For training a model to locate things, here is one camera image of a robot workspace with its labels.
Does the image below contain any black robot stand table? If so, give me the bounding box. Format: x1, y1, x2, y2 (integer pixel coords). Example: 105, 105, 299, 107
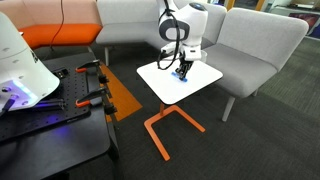
0, 51, 121, 180

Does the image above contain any clear plastic cup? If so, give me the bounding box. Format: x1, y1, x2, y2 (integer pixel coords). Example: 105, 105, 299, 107
199, 50, 209, 64

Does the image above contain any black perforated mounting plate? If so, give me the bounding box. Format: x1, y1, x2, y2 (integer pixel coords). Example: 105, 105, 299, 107
0, 52, 112, 144

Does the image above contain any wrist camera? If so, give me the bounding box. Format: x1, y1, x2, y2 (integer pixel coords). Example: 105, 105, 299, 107
160, 42, 178, 57

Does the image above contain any white side table orange frame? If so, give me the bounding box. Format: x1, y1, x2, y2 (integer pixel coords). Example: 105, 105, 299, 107
135, 54, 224, 162

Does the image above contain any dark hanging cable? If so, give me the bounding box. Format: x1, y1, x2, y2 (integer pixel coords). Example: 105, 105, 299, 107
49, 0, 66, 52

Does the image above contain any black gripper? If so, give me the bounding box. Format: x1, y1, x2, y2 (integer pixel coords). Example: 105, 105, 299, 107
174, 58, 195, 82

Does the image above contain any framed red picture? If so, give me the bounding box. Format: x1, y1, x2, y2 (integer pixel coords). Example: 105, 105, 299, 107
288, 12, 320, 38

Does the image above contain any black clamp orange handle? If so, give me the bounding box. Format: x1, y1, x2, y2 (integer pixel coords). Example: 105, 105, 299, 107
75, 87, 118, 116
75, 59, 110, 85

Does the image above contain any black bracket at robot base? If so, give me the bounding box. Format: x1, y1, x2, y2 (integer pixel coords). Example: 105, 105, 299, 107
32, 98, 68, 113

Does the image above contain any small black box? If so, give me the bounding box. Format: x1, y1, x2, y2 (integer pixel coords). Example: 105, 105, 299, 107
53, 67, 70, 80

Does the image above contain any orange and pink sofa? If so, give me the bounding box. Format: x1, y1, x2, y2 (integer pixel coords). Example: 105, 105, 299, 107
0, 0, 103, 51

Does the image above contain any grey corner sofa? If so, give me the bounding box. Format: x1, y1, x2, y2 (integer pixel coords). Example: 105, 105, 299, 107
95, 0, 228, 64

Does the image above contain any grey single sofa seat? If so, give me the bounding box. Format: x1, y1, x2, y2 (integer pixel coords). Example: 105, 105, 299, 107
201, 7, 310, 123

